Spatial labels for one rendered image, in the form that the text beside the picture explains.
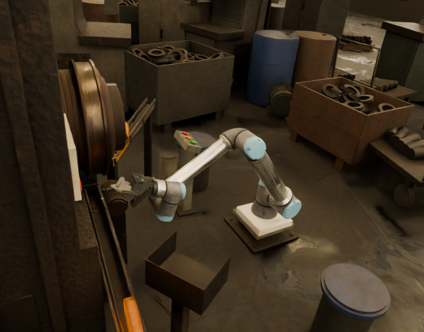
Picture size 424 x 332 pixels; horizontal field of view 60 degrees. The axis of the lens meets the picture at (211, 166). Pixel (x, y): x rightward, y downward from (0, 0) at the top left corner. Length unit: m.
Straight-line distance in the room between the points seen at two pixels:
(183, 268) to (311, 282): 1.13
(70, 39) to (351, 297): 3.50
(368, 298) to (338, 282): 0.14
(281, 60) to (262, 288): 3.14
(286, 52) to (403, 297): 3.16
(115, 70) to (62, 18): 0.70
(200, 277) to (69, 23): 3.20
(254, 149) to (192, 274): 0.76
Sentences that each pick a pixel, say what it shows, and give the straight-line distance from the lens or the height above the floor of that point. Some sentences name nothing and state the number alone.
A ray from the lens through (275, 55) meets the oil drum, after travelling 4.79.
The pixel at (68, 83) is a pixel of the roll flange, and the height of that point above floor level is 1.30.
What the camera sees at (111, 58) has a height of 0.64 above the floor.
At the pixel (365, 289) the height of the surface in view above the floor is 0.43.
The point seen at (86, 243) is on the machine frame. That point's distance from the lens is 1.33.
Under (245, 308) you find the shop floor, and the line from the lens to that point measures 2.27.
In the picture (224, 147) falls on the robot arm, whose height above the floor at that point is 0.80.
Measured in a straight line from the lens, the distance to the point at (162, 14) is 5.78.
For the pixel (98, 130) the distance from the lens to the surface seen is 1.37.
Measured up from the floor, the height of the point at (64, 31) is 0.90.
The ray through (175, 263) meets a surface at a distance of 1.61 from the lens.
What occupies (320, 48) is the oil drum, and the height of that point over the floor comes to 0.78.
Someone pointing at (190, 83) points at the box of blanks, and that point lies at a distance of 3.98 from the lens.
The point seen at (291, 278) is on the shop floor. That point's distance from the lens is 2.49.
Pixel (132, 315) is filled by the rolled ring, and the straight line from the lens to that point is 1.24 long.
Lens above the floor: 1.76
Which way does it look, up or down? 31 degrees down
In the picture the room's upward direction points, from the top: 6 degrees clockwise
